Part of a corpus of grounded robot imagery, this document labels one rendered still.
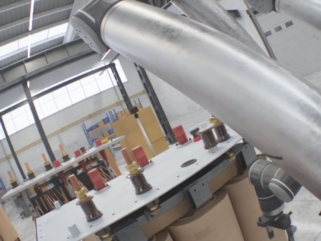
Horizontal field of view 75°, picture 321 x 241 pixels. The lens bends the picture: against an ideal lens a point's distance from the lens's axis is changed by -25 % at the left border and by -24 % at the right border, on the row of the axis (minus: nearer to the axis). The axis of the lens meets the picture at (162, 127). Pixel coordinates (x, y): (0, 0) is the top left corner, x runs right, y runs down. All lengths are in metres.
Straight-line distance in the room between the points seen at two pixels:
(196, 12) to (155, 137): 5.79
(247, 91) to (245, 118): 0.04
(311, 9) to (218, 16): 0.43
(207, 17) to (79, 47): 9.47
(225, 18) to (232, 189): 1.14
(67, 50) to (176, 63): 9.46
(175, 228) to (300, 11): 1.20
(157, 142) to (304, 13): 5.77
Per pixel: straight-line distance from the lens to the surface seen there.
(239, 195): 1.62
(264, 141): 0.35
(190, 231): 1.38
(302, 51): 14.90
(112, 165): 6.02
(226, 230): 1.50
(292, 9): 1.01
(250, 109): 0.34
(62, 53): 9.86
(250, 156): 1.65
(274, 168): 0.86
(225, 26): 0.70
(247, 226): 1.75
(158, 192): 1.08
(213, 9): 0.70
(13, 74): 9.53
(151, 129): 6.37
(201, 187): 1.38
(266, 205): 0.99
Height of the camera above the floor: 1.68
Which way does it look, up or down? 5 degrees down
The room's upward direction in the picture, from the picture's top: 24 degrees counter-clockwise
